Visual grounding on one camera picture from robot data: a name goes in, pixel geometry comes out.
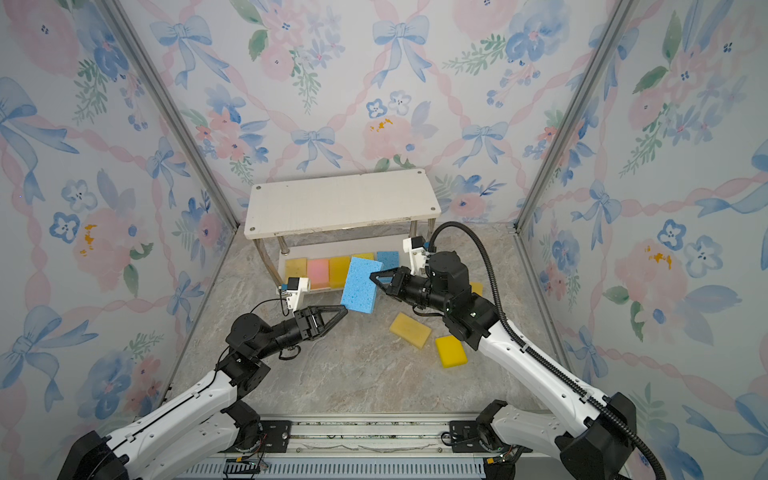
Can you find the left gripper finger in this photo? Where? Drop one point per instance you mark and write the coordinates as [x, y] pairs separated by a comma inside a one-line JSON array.
[[327, 312], [321, 328]]

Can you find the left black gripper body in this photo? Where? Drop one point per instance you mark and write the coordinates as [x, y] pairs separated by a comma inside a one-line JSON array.
[[293, 332]]

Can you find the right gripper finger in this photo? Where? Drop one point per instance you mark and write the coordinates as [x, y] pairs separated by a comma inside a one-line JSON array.
[[390, 276], [398, 291]]

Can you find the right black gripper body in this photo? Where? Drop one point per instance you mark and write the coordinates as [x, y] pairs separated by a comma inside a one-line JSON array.
[[424, 296]]

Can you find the bright yellow sponge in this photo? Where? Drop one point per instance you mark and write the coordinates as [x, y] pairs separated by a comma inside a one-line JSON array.
[[451, 352]]

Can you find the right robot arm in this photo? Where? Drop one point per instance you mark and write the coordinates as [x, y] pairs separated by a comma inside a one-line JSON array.
[[587, 431]]

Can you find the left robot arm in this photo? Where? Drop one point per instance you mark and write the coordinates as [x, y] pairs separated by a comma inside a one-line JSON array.
[[207, 418]]

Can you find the white two-tier shelf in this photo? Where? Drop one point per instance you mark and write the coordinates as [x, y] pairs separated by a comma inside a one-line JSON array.
[[318, 205]]

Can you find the dark yellow sponge centre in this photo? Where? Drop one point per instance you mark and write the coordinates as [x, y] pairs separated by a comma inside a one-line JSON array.
[[477, 288]]

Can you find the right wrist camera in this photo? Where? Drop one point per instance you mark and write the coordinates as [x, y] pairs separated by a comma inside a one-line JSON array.
[[417, 254]]

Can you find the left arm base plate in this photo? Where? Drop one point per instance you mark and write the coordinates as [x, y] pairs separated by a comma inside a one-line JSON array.
[[270, 436]]

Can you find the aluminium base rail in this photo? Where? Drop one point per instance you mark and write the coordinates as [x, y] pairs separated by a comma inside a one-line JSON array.
[[383, 446]]

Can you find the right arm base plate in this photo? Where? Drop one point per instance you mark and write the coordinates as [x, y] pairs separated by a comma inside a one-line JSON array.
[[464, 436]]

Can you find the left aluminium frame post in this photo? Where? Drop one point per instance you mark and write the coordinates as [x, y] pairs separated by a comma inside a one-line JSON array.
[[117, 19]]

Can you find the aluminium frame post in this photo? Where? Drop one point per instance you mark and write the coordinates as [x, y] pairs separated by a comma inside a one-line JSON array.
[[117, 19], [614, 29]]

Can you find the right aluminium frame post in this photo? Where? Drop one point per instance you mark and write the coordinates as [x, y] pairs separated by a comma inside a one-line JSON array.
[[614, 29]]

